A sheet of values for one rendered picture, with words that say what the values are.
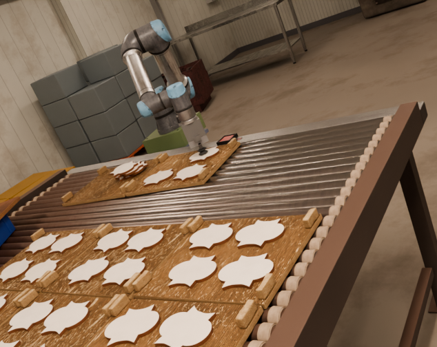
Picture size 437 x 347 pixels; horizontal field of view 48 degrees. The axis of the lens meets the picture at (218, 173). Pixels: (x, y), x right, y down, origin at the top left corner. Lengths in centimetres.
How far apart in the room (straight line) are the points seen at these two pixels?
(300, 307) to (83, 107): 528
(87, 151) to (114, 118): 64
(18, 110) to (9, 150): 54
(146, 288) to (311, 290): 48
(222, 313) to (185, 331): 9
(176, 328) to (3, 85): 564
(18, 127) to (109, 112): 117
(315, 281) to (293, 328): 14
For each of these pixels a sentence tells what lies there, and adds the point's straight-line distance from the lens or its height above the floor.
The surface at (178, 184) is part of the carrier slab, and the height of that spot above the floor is 94.
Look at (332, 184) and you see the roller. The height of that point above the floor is 92.
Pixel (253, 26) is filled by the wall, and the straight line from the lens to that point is 1150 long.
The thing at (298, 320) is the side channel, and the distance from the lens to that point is 99.
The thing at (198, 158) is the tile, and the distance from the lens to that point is 211.
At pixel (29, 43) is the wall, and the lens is 701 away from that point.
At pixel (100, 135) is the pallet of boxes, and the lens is 614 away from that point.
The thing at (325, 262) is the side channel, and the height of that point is 95.
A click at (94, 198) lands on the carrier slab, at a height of 94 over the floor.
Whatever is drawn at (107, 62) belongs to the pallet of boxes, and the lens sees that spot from 625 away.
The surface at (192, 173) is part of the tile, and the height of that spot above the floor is 95.
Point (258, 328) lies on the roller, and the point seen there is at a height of 92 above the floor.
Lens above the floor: 156
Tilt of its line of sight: 19 degrees down
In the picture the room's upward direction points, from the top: 23 degrees counter-clockwise
